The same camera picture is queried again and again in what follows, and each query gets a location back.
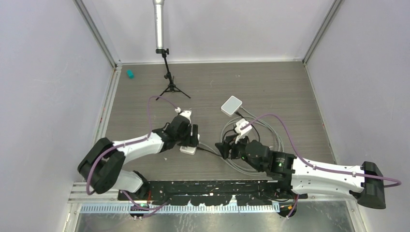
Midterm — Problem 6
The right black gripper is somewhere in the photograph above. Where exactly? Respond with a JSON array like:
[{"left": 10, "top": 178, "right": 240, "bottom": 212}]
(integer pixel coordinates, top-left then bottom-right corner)
[{"left": 215, "top": 131, "right": 264, "bottom": 172}]

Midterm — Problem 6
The white network switch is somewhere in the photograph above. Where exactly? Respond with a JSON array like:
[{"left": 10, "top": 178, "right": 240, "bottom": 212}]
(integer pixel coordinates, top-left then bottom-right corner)
[
  {"left": 179, "top": 146, "right": 197, "bottom": 155},
  {"left": 220, "top": 96, "right": 243, "bottom": 116}
]

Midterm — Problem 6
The grey ethernet cable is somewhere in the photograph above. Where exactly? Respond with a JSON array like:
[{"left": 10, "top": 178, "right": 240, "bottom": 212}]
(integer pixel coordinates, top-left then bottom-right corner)
[{"left": 197, "top": 107, "right": 285, "bottom": 177}]

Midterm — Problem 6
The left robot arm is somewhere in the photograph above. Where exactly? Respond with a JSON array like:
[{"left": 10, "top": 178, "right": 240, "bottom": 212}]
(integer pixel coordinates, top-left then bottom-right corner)
[{"left": 77, "top": 110, "right": 194, "bottom": 200}]

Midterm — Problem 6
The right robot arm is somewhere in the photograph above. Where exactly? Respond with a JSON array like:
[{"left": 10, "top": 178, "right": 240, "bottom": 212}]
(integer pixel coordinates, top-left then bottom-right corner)
[{"left": 215, "top": 136, "right": 386, "bottom": 209}]

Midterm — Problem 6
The black tripod stand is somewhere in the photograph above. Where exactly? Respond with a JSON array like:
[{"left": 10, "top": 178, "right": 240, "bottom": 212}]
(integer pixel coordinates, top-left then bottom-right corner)
[{"left": 156, "top": 48, "right": 191, "bottom": 100}]

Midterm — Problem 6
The teal small block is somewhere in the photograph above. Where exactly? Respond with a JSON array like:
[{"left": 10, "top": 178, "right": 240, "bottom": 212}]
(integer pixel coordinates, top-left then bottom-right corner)
[{"left": 126, "top": 70, "right": 134, "bottom": 79}]

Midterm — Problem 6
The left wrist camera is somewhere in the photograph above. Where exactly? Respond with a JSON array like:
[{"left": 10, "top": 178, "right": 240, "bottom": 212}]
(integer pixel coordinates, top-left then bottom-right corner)
[{"left": 175, "top": 107, "right": 192, "bottom": 124}]

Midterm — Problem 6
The white slotted cable duct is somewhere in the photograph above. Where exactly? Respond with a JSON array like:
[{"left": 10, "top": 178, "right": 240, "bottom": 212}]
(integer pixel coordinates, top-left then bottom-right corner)
[{"left": 79, "top": 202, "right": 280, "bottom": 214}]

